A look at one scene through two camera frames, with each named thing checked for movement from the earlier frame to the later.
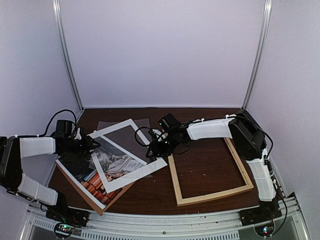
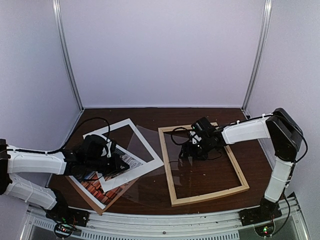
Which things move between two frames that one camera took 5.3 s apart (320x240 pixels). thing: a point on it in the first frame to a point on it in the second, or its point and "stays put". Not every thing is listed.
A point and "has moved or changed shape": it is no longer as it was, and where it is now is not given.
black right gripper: (157, 150) to (188, 152)
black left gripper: (88, 145) to (117, 162)
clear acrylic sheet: (124, 145) to (161, 184)
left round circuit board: (63, 230) stays put
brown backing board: (100, 210) stays put
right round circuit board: (265, 230) stays put
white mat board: (131, 176) stays put
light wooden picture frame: (240, 167) has moved or changed shape
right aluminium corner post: (267, 11) stays put
